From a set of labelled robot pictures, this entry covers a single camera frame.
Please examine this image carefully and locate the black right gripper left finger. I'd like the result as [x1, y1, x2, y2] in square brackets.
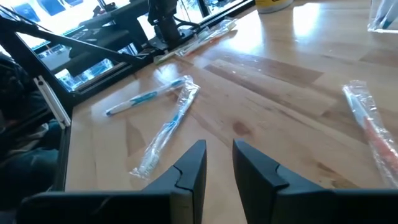
[17, 139, 208, 224]

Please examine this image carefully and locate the yellow wipes canister white lid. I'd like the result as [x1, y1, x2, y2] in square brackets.
[254, 0, 295, 14]

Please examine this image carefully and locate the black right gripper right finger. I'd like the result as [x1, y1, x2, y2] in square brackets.
[233, 139, 398, 224]

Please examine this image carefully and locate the teal white toothbrush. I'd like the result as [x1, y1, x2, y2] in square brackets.
[104, 77, 187, 118]
[374, 0, 398, 30]

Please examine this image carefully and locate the black aluminium table frame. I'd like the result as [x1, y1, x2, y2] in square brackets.
[0, 0, 259, 194]

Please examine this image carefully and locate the blue white toothbrush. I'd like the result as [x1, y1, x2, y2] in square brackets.
[129, 75, 201, 181]
[154, 26, 218, 65]

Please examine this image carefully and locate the white aluminium bar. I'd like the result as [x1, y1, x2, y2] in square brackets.
[33, 75, 72, 130]

